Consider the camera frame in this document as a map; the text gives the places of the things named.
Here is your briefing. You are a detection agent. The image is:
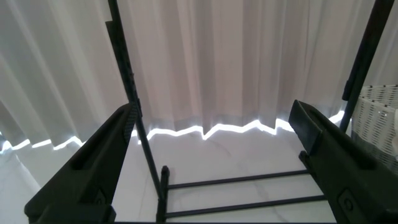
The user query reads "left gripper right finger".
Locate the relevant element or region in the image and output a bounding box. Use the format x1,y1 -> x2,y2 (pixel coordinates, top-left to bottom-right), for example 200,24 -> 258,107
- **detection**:
288,99 -> 398,223

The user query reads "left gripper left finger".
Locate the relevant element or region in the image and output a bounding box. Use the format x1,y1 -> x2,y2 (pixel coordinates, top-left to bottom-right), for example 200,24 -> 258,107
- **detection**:
24,103 -> 140,223

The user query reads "white laundry basket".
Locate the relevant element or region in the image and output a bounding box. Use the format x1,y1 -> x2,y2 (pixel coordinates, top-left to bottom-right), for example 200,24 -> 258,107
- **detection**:
351,84 -> 398,175

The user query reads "black clothes rack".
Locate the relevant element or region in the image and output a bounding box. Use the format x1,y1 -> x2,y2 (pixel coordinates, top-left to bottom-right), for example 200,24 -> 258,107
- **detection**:
105,0 -> 396,223

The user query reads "white curtain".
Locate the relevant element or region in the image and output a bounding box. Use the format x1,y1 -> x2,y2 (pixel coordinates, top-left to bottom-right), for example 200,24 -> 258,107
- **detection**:
0,0 -> 398,154

